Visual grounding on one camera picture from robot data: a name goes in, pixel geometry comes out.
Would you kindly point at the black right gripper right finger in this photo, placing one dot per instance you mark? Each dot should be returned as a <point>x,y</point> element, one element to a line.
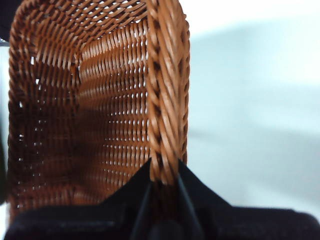
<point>237,222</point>

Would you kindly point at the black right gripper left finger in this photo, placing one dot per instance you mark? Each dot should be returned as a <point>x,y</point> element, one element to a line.
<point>82,222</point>

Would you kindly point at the brown wicker basket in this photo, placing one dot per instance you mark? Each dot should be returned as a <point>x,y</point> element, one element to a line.
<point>100,100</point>

